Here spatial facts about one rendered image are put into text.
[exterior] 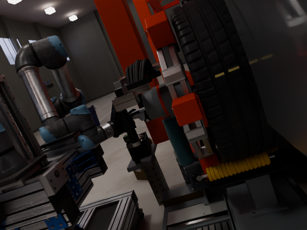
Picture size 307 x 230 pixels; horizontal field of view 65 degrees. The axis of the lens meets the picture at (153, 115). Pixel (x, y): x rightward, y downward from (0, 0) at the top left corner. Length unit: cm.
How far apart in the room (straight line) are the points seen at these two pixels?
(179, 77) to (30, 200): 78
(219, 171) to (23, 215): 83
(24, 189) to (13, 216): 15
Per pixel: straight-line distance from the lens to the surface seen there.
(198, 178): 145
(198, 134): 82
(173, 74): 77
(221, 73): 73
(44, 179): 108
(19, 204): 120
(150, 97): 101
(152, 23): 83
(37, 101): 115
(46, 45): 126
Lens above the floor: 102
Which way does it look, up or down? 11 degrees down
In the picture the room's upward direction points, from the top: 22 degrees counter-clockwise
